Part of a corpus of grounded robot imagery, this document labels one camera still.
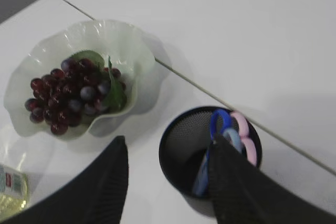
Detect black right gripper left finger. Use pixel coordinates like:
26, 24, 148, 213
4, 136, 129, 223

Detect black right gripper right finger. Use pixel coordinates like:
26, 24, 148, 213
208, 135, 335, 223

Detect pink scissors with sheath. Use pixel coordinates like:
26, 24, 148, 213
230, 111, 257, 166

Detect blue scissors with sheath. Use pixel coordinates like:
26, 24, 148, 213
192, 109, 243, 196

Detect yellow tea bottle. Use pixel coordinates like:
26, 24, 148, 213
1, 164, 29, 221

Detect purple grape bunch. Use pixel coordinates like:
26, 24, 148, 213
24, 50, 127, 136

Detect black mesh pen holder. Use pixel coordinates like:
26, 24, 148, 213
159, 106, 262, 200

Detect green wavy plastic plate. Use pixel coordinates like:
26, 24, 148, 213
4, 20, 154, 140

